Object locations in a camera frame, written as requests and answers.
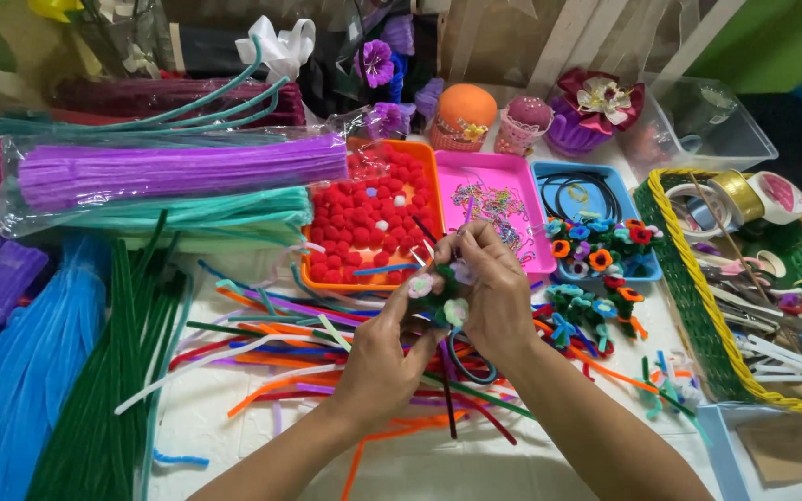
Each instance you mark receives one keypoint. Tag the blue plastic tray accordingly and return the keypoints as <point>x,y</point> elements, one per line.
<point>617,184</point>

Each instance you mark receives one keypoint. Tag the pastel pipe cleaner scraps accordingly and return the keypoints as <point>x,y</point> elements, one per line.
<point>672,389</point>

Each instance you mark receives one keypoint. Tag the person's right hand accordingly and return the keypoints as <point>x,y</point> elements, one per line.
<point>505,299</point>

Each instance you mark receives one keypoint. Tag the pack of maroon pipe cleaners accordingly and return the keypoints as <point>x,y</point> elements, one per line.
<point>164,94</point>

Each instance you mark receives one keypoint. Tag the straight blue pipe cleaner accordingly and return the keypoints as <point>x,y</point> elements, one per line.
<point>387,268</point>

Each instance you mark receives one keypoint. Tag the white ribbon bow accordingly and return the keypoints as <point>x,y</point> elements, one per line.
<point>279,45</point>

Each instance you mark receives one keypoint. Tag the green and yellow woven basket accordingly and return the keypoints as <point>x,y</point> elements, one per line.
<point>679,306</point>

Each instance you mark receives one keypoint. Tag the bunch of purple pipe cleaner flowers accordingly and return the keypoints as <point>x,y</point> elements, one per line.
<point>390,76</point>

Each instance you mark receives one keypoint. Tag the orange plastic tray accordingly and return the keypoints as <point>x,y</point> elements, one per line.
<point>436,181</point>

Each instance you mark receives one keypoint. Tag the yellow artificial flower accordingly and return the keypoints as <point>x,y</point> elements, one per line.
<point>56,8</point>

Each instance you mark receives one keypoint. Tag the short maroon pipe cleaner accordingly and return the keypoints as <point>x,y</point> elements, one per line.
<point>425,229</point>

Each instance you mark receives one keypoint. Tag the pile of small pipe cleaner flowers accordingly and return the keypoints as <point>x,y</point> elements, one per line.
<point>596,257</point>

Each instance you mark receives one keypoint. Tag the gold tape roll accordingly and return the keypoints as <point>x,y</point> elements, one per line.
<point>735,195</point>

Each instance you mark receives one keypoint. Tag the purple ornament with maroon ribbon flower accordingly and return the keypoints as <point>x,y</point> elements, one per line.
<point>592,111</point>

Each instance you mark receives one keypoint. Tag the pile of red pompoms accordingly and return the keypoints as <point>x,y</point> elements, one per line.
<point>366,216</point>

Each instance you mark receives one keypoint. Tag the pink ball pincushion basket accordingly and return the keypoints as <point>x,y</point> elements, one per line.
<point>525,122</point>

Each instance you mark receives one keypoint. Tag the green pipe cleaner flower headband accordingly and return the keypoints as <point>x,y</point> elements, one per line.
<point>443,300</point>

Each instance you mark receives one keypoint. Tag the light blue tray with cardboard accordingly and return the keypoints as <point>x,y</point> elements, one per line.
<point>770,452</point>

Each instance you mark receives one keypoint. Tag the heap of loose colourful pipe cleaners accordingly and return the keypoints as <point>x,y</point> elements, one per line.
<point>289,348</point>

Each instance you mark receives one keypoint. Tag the short blue pipe cleaner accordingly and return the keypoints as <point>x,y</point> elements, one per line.
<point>178,459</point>

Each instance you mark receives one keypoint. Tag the person's left hand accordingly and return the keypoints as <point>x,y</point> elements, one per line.
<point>373,369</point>

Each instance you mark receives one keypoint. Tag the thin wooden stick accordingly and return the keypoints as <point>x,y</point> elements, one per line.
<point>728,240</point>

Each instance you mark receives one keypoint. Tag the bundle of dark green pipe cleaners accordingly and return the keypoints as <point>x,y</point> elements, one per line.
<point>105,389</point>

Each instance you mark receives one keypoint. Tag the clear tape roll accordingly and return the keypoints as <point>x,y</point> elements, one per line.
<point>686,209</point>

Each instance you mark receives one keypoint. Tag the white and red tape roll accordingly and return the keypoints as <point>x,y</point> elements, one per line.
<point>784,195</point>

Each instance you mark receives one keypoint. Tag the pack of blue pipe cleaners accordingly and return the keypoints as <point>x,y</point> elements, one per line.
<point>18,376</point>

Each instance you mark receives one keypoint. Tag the orange ball pincushion basket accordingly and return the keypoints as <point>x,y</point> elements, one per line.
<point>466,111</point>

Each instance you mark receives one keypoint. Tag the clear plastic box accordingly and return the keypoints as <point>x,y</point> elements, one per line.
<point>707,132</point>

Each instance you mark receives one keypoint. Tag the short purple pipe cleaner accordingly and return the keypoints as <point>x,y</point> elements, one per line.
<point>469,211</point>

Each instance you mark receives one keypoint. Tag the pack of purple pipe cleaners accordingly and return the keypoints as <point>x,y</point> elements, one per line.
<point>178,170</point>

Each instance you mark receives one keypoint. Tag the pack of mint pipe cleaners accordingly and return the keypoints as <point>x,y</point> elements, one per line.
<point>220,216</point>

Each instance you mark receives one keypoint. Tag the bundle of white sticks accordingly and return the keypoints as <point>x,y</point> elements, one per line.
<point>798,358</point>

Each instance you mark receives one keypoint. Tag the pink plastic tray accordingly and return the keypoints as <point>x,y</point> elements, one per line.
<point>491,170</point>

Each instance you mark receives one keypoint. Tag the bundle of black headbands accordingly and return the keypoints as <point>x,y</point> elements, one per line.
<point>578,195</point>

